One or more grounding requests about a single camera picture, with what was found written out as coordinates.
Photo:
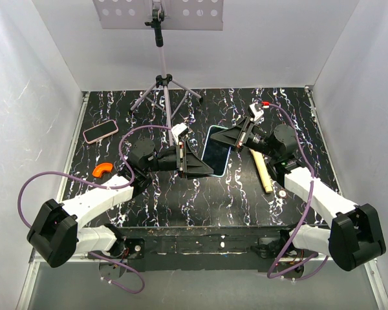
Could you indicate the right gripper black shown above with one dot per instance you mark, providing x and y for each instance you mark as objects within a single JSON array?
[{"x": 232, "y": 135}]

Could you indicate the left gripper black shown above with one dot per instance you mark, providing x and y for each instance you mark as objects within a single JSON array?
[{"x": 191, "y": 164}]

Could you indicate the phone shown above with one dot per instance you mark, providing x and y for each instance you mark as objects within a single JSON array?
[
  {"x": 100, "y": 131},
  {"x": 215, "y": 153}
]

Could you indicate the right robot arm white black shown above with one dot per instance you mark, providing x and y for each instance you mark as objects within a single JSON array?
[{"x": 354, "y": 234}]

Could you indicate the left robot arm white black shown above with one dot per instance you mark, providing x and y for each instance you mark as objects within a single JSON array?
[{"x": 60, "y": 230}]

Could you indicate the cream toy microphone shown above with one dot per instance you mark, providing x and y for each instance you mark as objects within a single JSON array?
[{"x": 262, "y": 171}]

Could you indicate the orange curved piece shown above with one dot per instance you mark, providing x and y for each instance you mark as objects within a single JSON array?
[{"x": 102, "y": 169}]

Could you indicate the music stand with tripod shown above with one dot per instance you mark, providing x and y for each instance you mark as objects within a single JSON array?
[{"x": 159, "y": 16}]

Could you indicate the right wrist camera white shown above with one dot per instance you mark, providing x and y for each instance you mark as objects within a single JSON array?
[{"x": 256, "y": 110}]

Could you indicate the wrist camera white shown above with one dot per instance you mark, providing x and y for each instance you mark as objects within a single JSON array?
[
  {"x": 179, "y": 131},
  {"x": 256, "y": 110}
]

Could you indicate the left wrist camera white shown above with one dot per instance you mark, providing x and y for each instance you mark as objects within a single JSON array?
[{"x": 179, "y": 131}]

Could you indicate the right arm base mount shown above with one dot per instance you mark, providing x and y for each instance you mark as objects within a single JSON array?
[{"x": 270, "y": 247}]

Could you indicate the aluminium front rail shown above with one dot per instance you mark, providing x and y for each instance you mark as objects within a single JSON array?
[{"x": 205, "y": 281}]

